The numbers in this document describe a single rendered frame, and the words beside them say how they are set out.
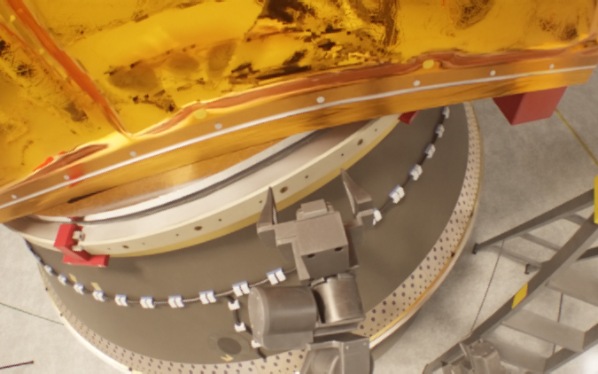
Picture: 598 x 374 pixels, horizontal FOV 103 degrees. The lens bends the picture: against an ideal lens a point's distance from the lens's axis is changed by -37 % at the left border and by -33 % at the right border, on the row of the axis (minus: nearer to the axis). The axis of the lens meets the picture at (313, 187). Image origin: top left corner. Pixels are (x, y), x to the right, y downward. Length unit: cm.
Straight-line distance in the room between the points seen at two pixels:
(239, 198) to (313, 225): 24
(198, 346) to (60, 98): 69
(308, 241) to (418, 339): 193
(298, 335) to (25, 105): 44
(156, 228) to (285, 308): 31
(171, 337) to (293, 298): 62
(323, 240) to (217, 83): 22
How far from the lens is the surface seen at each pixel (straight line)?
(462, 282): 235
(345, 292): 37
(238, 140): 54
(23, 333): 362
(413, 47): 44
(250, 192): 54
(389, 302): 96
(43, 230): 80
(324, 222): 32
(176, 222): 57
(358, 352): 37
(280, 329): 34
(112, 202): 63
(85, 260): 72
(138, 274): 77
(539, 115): 90
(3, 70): 48
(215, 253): 67
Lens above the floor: 215
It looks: 57 degrees down
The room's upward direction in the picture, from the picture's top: 12 degrees counter-clockwise
